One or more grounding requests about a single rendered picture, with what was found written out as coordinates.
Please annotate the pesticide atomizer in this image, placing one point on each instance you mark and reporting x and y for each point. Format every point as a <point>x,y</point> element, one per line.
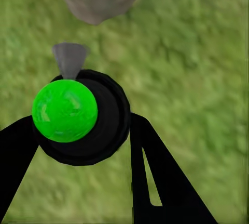
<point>83,116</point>

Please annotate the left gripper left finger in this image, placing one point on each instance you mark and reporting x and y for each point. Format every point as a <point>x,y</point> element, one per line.
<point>17,148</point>

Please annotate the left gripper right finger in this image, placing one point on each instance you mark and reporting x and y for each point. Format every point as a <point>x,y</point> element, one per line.
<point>180,202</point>

